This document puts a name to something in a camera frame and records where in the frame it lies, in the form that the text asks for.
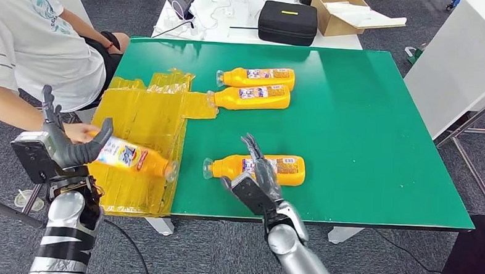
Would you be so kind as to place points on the metal chair frame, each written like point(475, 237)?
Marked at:
point(6, 208)

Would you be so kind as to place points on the white table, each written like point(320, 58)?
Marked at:
point(248, 9)

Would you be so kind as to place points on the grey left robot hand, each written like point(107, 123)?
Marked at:
point(64, 151)

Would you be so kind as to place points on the person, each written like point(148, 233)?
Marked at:
point(45, 54)

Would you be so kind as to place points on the white foam sheet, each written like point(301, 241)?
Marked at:
point(366, 16)

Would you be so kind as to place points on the small green object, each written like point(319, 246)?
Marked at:
point(416, 57)

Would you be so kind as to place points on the metal table frame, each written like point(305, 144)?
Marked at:
point(478, 117)

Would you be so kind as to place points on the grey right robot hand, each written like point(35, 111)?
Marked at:
point(267, 176)

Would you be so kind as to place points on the large white cabinet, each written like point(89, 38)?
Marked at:
point(454, 59)

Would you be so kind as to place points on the person's right forearm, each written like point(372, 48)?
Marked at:
point(18, 110)

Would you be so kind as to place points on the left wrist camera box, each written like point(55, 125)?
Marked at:
point(30, 159)

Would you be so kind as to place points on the clear plastic cup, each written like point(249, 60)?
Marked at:
point(20, 200)

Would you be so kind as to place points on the black carrying case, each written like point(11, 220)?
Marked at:
point(288, 25)

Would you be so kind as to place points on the person's left forearm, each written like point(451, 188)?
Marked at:
point(87, 29)

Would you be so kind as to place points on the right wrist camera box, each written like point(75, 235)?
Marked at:
point(252, 194)

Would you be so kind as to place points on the yellow taped mat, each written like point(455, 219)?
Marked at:
point(145, 115)

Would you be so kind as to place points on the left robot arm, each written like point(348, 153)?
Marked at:
point(65, 210)

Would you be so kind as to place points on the person's right hand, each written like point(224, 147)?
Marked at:
point(79, 132)

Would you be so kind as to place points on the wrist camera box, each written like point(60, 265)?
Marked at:
point(30, 159)
point(252, 194)

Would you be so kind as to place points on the black chair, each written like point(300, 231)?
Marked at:
point(474, 252)

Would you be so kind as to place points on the orange detergent bottle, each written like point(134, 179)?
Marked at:
point(227, 99)
point(235, 77)
point(228, 170)
point(123, 154)

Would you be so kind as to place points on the white table foot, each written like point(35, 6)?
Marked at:
point(344, 235)
point(161, 226)

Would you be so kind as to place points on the cardboard box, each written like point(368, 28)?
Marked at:
point(333, 25)

